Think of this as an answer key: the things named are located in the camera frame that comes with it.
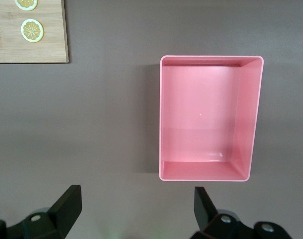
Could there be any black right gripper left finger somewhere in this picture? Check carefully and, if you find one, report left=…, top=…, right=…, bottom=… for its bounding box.
left=0, top=184, right=82, bottom=239

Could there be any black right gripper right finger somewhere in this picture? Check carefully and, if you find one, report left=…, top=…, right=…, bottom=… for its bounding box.
left=191, top=186, right=291, bottom=239

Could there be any pink plastic bin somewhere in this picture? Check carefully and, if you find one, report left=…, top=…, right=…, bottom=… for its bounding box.
left=159, top=55, right=264, bottom=183

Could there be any brown table cover sheet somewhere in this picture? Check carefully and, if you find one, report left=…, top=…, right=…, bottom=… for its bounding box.
left=0, top=0, right=303, bottom=239

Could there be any wooden cutting board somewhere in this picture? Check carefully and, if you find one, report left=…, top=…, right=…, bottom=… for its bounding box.
left=0, top=0, right=69, bottom=64

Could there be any lemon slice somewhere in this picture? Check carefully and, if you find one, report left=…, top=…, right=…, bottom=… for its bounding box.
left=20, top=19, right=45, bottom=43
left=14, top=0, right=39, bottom=12

